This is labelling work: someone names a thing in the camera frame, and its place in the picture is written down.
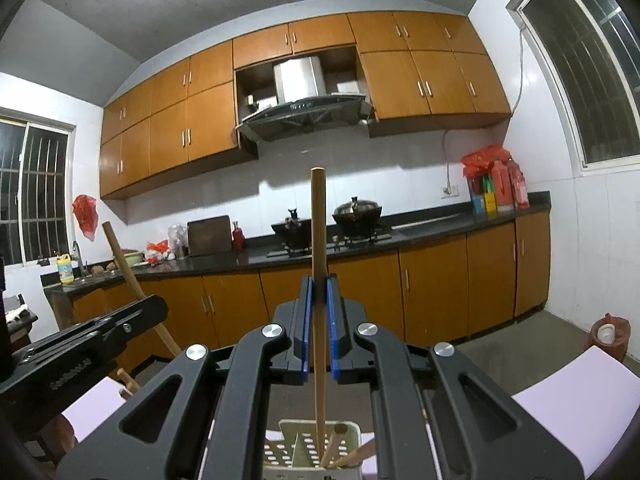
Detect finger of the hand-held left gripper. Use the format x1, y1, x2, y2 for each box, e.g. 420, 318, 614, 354
20, 294, 169, 362

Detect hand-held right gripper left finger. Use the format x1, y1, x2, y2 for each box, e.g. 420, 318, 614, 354
55, 275, 316, 480

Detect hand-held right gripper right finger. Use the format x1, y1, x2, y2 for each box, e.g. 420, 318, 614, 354
326, 273, 586, 480

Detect green perforated utensil holder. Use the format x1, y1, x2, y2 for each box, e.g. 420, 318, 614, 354
263, 418, 377, 480

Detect dark wooden stool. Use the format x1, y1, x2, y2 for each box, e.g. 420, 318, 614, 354
0, 295, 40, 343

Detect yellow detergent bottle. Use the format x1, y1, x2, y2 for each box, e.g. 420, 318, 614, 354
55, 253, 74, 286

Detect metal faucet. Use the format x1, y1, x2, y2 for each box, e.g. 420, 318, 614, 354
71, 240, 90, 277

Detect clear plastic bag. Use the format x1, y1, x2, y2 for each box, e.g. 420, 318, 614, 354
168, 223, 190, 259

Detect gas stove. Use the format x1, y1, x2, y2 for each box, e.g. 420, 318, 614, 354
266, 227, 394, 259

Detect black kitchen countertop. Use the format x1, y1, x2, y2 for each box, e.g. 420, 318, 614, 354
42, 191, 552, 293

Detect red plastic bag on hook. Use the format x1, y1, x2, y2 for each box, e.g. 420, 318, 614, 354
72, 193, 99, 242

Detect dark wooden cutting board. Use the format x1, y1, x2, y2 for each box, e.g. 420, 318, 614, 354
187, 215, 234, 257

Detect wooden lower kitchen cabinets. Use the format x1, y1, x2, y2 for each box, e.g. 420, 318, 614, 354
45, 207, 551, 376

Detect wooden kitchen cabinets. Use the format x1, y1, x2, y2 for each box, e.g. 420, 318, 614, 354
99, 10, 512, 201
45, 207, 551, 376

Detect black lidded wok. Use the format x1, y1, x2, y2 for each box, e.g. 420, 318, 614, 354
332, 196, 383, 233

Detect barred window with grille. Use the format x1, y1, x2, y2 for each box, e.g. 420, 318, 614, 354
0, 116, 77, 267

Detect colourful small boxes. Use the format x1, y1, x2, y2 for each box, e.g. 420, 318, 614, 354
469, 175, 499, 217

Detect red plastic bottle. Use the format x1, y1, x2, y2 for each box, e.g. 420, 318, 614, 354
491, 160, 514, 210
507, 159, 531, 211

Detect steel range hood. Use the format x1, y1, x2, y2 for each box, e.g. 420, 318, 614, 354
236, 55, 373, 143

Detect large red plastic bag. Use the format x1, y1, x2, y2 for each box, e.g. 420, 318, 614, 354
461, 144, 512, 179

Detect lavender tablecloth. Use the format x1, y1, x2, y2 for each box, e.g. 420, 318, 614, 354
61, 347, 633, 480

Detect wooden upper kitchen cabinets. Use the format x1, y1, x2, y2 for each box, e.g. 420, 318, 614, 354
99, 10, 512, 201

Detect brown clay jar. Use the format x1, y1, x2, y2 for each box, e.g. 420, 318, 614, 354
590, 312, 627, 362

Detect black wok with handle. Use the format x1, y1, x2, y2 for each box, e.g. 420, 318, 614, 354
271, 207, 313, 248

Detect white power cable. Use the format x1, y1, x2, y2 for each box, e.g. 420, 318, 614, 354
442, 129, 453, 190

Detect barred window with white frame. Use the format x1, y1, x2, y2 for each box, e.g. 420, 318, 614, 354
506, 0, 640, 173

